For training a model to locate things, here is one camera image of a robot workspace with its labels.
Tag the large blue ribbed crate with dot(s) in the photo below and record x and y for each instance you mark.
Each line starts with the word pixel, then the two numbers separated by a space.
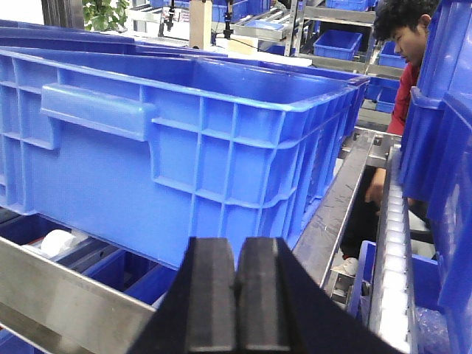
pixel 147 152

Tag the blue crate at right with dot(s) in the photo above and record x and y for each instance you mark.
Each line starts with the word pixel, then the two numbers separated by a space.
pixel 436 159

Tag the person in red shirt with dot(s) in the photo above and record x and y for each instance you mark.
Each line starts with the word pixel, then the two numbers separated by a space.
pixel 406 24

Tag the white roller conveyor track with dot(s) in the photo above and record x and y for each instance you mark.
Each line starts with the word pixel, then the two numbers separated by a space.
pixel 390 313

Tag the steel shelf front rail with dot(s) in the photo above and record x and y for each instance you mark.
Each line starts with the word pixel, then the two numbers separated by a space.
pixel 59 310

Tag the small blue background bin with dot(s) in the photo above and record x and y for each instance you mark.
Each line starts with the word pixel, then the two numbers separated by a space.
pixel 337 44

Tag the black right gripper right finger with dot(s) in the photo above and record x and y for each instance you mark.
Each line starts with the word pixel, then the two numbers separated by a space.
pixel 280 309

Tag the white roll in lower bin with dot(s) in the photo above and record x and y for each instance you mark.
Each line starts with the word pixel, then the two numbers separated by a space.
pixel 56 242

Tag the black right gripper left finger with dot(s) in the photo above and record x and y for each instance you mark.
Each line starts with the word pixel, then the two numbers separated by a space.
pixel 197 314

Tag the steel shelf side rail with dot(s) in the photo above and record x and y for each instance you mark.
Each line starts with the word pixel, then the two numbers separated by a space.
pixel 319 243

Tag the green plant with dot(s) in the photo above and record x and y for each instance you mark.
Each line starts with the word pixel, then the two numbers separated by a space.
pixel 103 16

